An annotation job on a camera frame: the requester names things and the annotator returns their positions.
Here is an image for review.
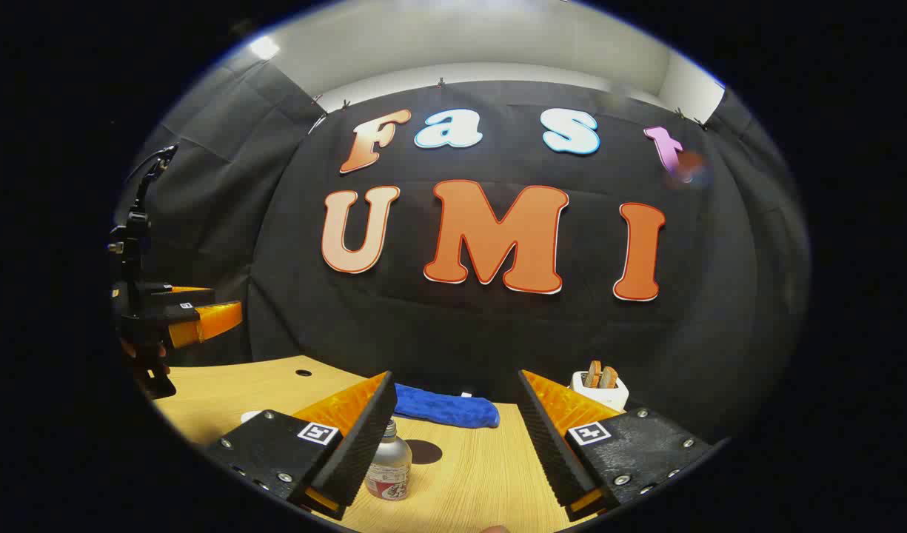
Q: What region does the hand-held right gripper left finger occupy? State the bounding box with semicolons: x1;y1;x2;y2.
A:
201;370;398;520

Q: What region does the blue cloth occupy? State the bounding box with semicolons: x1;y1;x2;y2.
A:
392;383;501;429

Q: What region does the silver water bottle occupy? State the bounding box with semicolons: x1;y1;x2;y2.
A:
364;418;413;502

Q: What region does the dark round coaster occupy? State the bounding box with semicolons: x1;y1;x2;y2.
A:
406;440;444;466

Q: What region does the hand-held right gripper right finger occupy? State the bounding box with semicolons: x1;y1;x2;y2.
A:
518;369;717;523

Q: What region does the white toaster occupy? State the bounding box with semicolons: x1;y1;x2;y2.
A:
571;370;630;412

